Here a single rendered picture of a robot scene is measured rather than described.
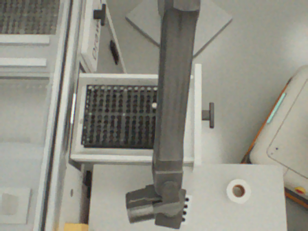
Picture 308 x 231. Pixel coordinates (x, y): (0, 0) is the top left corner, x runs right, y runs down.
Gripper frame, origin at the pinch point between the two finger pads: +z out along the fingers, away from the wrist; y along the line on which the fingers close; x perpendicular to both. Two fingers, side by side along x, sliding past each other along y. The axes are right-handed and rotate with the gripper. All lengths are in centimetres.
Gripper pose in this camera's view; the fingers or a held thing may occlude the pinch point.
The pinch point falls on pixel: (170, 210)
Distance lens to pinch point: 88.3
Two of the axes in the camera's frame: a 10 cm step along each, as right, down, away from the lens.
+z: 0.0, 2.9, 9.6
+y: -1.9, 9.4, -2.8
